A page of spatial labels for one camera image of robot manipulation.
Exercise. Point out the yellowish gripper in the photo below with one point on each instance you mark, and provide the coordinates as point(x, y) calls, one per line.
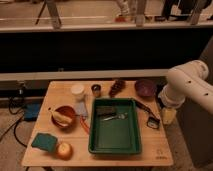
point(168, 115)

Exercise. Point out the black dish brush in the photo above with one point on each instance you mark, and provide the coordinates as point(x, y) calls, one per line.
point(152, 121)

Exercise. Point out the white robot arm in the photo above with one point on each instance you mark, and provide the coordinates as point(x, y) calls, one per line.
point(186, 81)

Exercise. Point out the green plastic tray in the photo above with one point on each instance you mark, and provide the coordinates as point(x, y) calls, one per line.
point(117, 136)

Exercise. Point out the dark sponge in tray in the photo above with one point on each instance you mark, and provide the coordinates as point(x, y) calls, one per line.
point(105, 110)

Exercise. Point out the purple bowl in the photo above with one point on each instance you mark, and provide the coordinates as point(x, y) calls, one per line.
point(145, 88)

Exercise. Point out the silver fork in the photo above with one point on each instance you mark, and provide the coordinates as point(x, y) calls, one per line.
point(119, 116)

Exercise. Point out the bunch of dark grapes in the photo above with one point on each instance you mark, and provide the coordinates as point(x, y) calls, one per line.
point(117, 87)

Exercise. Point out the small dark metal cup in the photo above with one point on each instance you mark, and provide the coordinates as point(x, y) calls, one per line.
point(96, 90)

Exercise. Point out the white cup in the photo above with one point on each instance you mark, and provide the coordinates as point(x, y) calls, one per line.
point(78, 91)

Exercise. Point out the orange bowl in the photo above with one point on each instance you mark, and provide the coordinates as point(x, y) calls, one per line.
point(67, 111)

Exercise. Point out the banana in bowl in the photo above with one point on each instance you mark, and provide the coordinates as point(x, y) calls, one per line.
point(61, 118)

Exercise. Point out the wooden table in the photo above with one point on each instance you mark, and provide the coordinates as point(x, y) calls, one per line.
point(72, 147)

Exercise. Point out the apple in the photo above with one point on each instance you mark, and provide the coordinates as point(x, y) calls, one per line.
point(64, 150)

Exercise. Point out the teal sponge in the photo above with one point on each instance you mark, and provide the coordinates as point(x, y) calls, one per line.
point(44, 141)

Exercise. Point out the blue box on floor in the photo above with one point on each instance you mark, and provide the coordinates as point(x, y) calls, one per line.
point(31, 111)

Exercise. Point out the red handled utensil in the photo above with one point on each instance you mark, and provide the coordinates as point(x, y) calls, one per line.
point(84, 125)

